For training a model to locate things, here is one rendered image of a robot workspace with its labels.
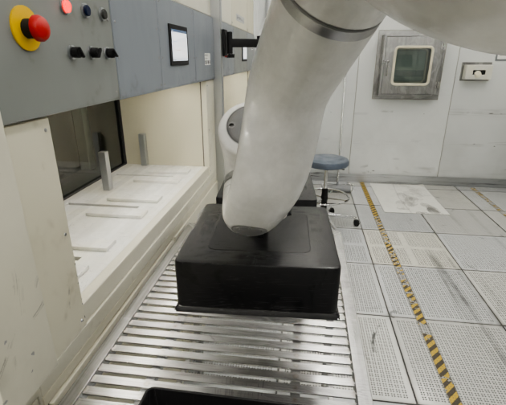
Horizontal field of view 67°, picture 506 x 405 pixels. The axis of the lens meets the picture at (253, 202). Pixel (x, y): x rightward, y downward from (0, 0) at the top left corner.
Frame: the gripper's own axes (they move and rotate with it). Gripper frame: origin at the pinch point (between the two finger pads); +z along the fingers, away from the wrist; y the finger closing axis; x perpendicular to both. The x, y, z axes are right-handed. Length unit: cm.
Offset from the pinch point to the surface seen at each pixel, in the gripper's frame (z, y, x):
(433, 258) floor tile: 210, -115, -58
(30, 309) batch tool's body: -11.1, 34.8, 20.9
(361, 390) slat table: 15.5, -21.0, 29.5
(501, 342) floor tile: 147, -119, 5
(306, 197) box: 27.9, -10.6, -18.6
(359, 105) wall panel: 278, -84, -251
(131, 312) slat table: 30.0, 34.4, 15.1
